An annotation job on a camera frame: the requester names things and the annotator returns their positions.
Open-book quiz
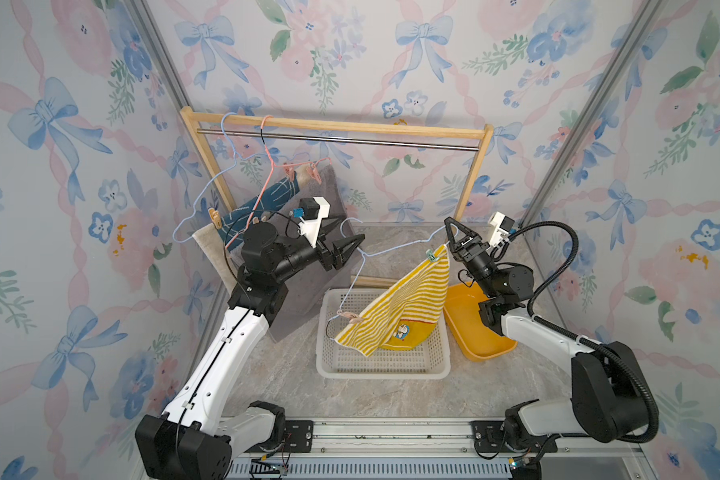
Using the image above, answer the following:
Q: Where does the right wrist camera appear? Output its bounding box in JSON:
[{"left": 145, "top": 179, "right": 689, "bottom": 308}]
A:
[{"left": 487, "top": 212, "right": 515, "bottom": 247}]

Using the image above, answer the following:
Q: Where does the black corrugated cable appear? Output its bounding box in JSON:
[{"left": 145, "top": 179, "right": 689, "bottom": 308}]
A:
[{"left": 503, "top": 220, "right": 661, "bottom": 444}]

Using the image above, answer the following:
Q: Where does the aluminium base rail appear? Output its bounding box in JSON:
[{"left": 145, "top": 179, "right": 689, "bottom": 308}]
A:
[{"left": 137, "top": 416, "right": 661, "bottom": 480}]

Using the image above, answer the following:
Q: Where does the light blue wire hanger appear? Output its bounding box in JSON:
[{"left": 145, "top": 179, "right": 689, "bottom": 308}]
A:
[{"left": 326, "top": 217, "right": 445, "bottom": 331}]

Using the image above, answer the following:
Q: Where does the dark teal patterned towel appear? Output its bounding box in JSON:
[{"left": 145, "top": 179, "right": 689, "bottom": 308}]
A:
[{"left": 219, "top": 177, "right": 300, "bottom": 252}]

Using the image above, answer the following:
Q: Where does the yellow white striped towel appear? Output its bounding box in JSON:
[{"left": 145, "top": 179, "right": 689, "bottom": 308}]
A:
[{"left": 334, "top": 244, "right": 450, "bottom": 357}]

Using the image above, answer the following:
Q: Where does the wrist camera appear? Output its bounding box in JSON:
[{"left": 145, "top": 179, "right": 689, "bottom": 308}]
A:
[
  {"left": 294, "top": 196, "right": 330, "bottom": 247},
  {"left": 487, "top": 212, "right": 515, "bottom": 247}
]

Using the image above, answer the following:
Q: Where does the white perforated plastic basket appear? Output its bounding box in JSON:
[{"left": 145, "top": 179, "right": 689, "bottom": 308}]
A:
[{"left": 316, "top": 288, "right": 451, "bottom": 380}]

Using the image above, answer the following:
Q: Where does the yellow plastic tray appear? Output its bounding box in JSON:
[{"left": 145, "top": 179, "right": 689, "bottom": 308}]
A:
[{"left": 444, "top": 284, "right": 517, "bottom": 363}]

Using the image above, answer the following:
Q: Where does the orange clothespin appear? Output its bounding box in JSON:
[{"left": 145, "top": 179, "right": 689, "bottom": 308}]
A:
[{"left": 208, "top": 208, "right": 223, "bottom": 230}]

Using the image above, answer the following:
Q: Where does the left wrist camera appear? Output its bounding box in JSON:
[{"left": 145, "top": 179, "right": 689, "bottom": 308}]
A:
[{"left": 294, "top": 196, "right": 330, "bottom": 247}]

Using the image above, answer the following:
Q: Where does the beige towel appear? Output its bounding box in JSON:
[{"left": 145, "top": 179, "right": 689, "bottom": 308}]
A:
[{"left": 192, "top": 223, "right": 237, "bottom": 295}]

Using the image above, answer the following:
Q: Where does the wooden clothes rack frame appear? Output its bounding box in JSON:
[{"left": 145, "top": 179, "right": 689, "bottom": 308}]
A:
[{"left": 179, "top": 106, "right": 495, "bottom": 289}]

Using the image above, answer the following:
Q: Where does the pink wire hanger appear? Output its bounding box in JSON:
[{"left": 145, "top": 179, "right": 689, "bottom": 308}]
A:
[{"left": 231, "top": 117, "right": 332, "bottom": 232}]

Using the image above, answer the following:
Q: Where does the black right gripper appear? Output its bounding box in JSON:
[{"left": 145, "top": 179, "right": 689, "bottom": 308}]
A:
[{"left": 450, "top": 220, "right": 501, "bottom": 303}]

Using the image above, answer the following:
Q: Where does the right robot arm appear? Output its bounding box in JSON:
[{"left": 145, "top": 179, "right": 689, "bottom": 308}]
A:
[{"left": 444, "top": 213, "right": 660, "bottom": 462}]

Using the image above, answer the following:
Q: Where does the metal hanging rod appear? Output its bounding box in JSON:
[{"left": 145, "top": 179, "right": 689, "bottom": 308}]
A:
[{"left": 196, "top": 128, "right": 480, "bottom": 153}]

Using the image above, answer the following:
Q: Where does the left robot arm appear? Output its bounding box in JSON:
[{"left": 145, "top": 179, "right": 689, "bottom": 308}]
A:
[{"left": 135, "top": 218, "right": 365, "bottom": 479}]

